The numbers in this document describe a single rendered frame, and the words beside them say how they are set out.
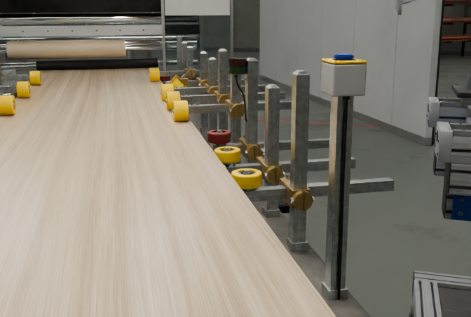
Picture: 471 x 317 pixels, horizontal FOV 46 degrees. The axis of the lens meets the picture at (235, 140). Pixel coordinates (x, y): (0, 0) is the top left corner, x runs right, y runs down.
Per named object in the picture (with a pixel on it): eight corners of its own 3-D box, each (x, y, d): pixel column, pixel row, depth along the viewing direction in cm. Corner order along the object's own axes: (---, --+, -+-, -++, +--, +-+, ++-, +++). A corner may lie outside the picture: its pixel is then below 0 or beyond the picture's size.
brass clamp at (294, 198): (298, 193, 156) (298, 176, 155) (315, 210, 143) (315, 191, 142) (276, 195, 155) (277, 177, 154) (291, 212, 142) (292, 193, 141)
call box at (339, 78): (351, 94, 119) (352, 57, 117) (365, 99, 112) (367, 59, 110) (319, 95, 117) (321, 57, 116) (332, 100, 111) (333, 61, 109)
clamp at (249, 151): (251, 150, 204) (251, 137, 202) (261, 160, 191) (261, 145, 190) (237, 151, 202) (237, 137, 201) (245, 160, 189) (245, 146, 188)
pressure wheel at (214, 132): (228, 158, 201) (228, 127, 199) (233, 165, 194) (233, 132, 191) (206, 160, 200) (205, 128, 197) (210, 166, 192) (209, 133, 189)
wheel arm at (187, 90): (268, 90, 275) (268, 83, 274) (270, 91, 271) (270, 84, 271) (165, 94, 264) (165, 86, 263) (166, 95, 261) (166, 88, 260)
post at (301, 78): (301, 247, 152) (305, 69, 141) (305, 252, 149) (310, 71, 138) (288, 248, 151) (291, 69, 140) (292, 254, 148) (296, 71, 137)
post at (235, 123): (239, 185, 225) (239, 64, 214) (241, 188, 221) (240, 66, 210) (230, 186, 224) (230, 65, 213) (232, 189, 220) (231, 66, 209)
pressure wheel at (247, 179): (240, 205, 154) (240, 164, 151) (266, 210, 150) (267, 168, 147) (226, 214, 147) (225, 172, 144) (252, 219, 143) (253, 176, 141)
